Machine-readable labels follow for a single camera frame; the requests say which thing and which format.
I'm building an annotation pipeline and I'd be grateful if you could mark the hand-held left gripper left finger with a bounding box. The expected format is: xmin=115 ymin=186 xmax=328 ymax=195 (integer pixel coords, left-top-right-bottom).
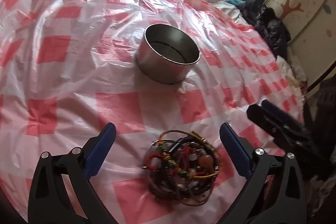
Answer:
xmin=28 ymin=122 xmax=116 ymax=224

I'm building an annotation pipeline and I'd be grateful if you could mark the cream wardrobe with tree print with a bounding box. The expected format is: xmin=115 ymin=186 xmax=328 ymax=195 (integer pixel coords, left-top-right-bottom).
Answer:
xmin=264 ymin=0 xmax=336 ymax=94

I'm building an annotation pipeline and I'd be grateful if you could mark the pink checkered plastic sheet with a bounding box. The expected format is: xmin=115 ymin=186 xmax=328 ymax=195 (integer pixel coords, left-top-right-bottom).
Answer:
xmin=0 ymin=0 xmax=306 ymax=224

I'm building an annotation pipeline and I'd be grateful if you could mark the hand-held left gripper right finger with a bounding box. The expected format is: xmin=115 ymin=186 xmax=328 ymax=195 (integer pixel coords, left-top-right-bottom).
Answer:
xmin=219 ymin=122 xmax=307 ymax=224

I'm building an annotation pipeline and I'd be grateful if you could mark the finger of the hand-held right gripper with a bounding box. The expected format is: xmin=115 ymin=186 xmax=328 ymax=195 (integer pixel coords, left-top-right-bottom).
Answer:
xmin=247 ymin=105 xmax=313 ymax=154
xmin=261 ymin=99 xmax=303 ymax=129

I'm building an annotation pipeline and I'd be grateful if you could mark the black puffer jacket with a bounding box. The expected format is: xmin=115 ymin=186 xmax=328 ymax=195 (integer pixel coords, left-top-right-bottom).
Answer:
xmin=241 ymin=0 xmax=292 ymax=57

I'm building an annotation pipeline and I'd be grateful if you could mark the white crumpled cloth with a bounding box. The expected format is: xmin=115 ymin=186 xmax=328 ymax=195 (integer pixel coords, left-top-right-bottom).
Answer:
xmin=276 ymin=56 xmax=308 ymax=88

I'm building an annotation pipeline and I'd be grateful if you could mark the round metal tin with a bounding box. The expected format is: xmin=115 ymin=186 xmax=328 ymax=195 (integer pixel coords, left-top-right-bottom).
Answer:
xmin=135 ymin=24 xmax=201 ymax=85

